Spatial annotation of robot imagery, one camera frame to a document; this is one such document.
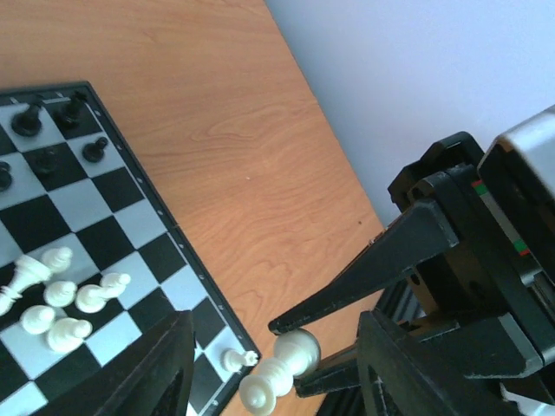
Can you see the black pawn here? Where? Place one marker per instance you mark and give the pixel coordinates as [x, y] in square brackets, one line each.
[28, 123]
[5, 176]
[45, 162]
[94, 152]

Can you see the standing white pawn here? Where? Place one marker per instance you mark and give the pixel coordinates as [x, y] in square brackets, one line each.
[60, 294]
[57, 259]
[38, 319]

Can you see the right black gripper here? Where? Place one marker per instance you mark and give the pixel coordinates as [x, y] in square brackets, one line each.
[469, 277]

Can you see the standing white bishop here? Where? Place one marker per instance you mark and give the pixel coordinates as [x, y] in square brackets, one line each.
[92, 298]

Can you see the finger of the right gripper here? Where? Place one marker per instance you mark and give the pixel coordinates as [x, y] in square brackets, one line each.
[334, 373]

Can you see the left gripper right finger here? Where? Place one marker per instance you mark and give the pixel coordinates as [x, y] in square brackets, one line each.
[419, 381]

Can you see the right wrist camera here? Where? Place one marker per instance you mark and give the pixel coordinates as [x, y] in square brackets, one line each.
[518, 171]

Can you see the black magnetic chess board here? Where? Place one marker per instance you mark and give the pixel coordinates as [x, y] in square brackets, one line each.
[110, 215]

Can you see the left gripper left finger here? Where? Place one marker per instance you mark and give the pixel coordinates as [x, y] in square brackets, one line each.
[153, 376]

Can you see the white bishop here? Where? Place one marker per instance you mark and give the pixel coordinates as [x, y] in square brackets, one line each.
[28, 272]
[92, 298]

